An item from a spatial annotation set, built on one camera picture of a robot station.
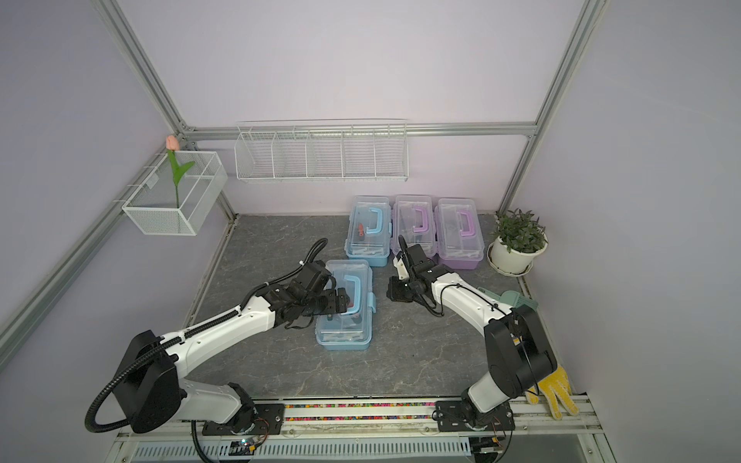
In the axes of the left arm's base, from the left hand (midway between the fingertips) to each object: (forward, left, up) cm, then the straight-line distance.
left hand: (337, 304), depth 83 cm
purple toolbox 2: (+24, -43, -4) cm, 49 cm away
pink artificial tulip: (+35, +46, +22) cm, 62 cm away
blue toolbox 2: (-6, -4, -7) cm, 9 cm away
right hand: (+4, -15, -2) cm, 16 cm away
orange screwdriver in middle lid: (+31, -8, -2) cm, 32 cm away
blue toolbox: (+30, -11, 0) cm, 31 cm away
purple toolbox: (+33, -28, 0) cm, 43 cm away
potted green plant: (+15, -57, +6) cm, 60 cm away
